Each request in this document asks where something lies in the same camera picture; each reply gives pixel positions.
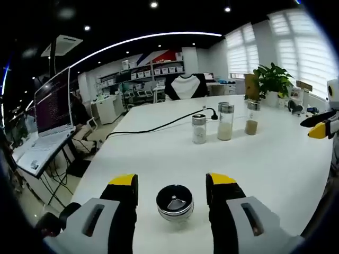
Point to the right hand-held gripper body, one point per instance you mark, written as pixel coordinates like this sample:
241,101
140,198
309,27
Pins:
333,92

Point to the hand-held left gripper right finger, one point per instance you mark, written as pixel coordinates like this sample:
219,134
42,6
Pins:
272,227

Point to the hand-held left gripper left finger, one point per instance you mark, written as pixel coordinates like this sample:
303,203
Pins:
74,232

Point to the tall brown-powder seasoning bottle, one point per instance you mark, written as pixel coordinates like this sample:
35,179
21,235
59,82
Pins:
252,127

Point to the tall white-powder seasoning bottle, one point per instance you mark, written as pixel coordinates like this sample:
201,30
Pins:
225,129

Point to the small glass seasoning bottle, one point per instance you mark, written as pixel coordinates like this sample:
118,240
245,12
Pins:
199,132
174,201

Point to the white window blinds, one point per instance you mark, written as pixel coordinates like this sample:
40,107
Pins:
296,45

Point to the green potted plant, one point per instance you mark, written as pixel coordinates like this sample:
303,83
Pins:
272,79

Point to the brown cardboard box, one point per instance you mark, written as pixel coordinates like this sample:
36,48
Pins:
251,87

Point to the white laptop stand desk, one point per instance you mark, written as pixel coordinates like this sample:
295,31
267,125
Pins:
31,158

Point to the silver laptop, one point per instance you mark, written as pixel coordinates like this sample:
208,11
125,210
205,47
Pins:
53,100

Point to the person in white black shirt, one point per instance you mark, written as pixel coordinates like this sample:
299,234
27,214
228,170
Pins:
185,86

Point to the row of white storage bins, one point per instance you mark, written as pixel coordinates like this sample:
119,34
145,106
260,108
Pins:
164,71

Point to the storage shelf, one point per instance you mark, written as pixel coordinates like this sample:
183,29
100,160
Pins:
164,63

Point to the curved ceiling light strip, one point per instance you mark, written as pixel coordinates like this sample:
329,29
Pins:
159,35

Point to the ceiling air conditioner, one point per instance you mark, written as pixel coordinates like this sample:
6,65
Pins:
62,45

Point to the group of round ceiling spotlights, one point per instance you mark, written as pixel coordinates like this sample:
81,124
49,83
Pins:
87,27

